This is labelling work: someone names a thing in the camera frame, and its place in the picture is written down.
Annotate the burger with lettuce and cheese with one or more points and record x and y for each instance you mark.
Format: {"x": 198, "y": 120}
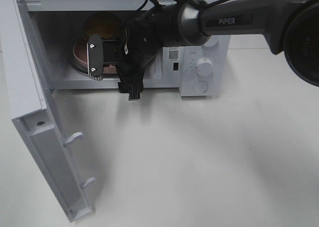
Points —
{"x": 105, "y": 24}

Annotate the round white door button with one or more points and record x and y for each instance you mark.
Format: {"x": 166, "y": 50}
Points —
{"x": 200, "y": 87}

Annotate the white microwave oven body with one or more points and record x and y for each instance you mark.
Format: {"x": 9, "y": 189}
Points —
{"x": 60, "y": 24}

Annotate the white microwave door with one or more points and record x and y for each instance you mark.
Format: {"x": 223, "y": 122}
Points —
{"x": 34, "y": 112}

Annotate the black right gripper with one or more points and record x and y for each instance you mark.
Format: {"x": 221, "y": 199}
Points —
{"x": 131, "y": 50}

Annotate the white microwave knob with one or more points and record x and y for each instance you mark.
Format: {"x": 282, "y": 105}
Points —
{"x": 204, "y": 67}
{"x": 213, "y": 40}

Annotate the white warning label sticker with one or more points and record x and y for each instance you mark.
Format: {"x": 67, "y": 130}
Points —
{"x": 173, "y": 54}

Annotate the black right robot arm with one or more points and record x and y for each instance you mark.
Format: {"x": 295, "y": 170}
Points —
{"x": 289, "y": 26}

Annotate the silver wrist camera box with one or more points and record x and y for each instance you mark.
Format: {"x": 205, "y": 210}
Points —
{"x": 95, "y": 58}

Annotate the pink round plate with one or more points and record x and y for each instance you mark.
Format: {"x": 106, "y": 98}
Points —
{"x": 79, "y": 59}

